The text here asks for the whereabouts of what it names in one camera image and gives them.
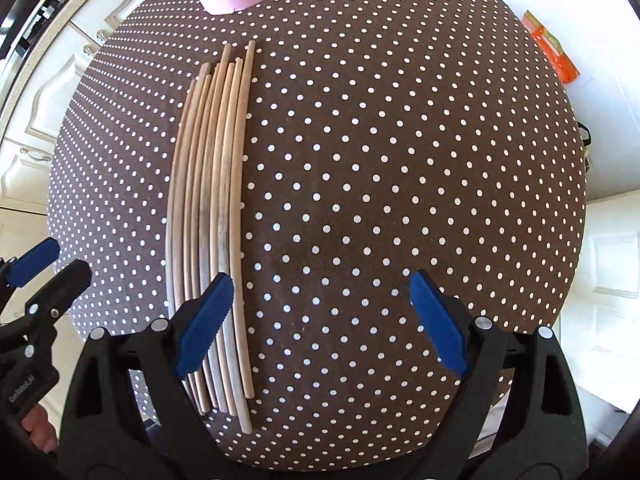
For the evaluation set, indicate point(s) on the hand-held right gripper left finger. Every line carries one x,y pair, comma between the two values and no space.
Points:
205,325

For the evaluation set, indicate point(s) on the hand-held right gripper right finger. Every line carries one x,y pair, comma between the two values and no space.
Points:
440,320

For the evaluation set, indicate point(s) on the cream kitchen base cabinet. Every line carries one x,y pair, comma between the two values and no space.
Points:
30,105

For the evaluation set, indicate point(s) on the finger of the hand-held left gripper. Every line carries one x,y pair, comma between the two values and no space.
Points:
65,282
35,260

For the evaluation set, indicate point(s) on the brown polka dot tablecloth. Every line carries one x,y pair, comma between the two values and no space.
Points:
375,185

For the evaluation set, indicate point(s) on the person's left hand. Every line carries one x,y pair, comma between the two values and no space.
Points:
41,425

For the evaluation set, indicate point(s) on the orange rice bag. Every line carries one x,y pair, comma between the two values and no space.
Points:
552,50

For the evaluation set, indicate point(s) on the black glass gas hob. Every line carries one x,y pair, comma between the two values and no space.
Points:
25,20

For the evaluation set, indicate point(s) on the white panelled door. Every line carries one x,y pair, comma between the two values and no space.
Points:
610,285

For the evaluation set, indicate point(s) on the row of wooden chopsticks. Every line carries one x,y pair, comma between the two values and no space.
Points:
220,185

